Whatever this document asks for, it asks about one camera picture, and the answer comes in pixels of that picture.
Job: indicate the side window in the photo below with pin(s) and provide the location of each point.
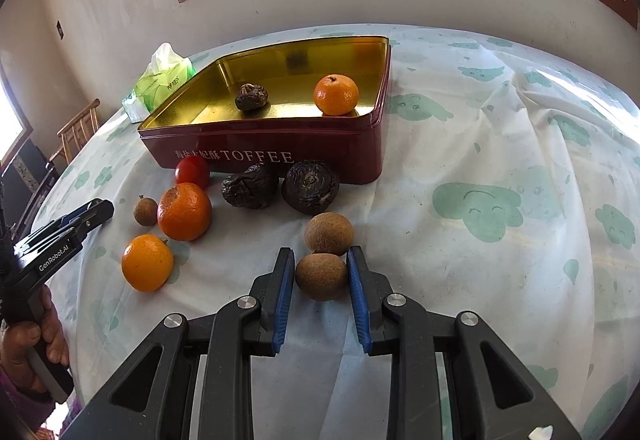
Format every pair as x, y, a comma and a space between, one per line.
10, 120

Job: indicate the small orange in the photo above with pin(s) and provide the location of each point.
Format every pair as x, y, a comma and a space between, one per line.
147, 263

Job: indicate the dark furniture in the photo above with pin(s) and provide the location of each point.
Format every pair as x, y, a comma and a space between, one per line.
27, 175

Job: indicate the dark wall switch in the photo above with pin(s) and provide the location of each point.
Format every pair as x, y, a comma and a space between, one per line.
60, 30

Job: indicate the large blemished orange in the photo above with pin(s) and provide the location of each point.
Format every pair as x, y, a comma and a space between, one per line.
184, 212

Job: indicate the red and gold tin box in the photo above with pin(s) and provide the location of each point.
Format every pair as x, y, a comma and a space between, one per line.
320, 155

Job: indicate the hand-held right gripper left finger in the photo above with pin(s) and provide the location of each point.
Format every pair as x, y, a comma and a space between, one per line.
284, 300

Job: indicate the green tissue pack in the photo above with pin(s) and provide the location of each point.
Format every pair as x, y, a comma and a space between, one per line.
155, 85

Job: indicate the shrivelled dark passion fruit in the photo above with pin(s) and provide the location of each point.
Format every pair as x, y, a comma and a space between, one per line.
250, 190

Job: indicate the red cherry tomato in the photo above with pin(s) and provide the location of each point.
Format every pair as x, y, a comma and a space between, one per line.
193, 172

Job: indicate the person's left forearm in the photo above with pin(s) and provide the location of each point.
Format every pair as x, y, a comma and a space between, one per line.
20, 412

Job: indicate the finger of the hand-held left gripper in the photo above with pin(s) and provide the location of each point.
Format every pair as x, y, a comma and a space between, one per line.
97, 211
62, 221

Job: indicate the person's left hand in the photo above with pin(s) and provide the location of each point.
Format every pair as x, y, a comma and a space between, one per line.
55, 335

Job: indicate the wooden chair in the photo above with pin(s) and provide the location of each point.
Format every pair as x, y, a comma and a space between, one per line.
80, 120

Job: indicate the small brown longan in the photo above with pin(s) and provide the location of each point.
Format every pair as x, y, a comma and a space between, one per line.
145, 211

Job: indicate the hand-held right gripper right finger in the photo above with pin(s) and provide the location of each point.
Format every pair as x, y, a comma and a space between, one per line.
357, 300

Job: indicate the orange with green stem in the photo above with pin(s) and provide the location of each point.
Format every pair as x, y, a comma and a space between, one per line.
336, 95

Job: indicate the round dark passion fruit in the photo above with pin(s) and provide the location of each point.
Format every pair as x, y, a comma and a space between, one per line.
310, 186

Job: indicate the small dried dark fruit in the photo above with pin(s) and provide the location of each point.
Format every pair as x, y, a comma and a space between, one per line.
251, 97

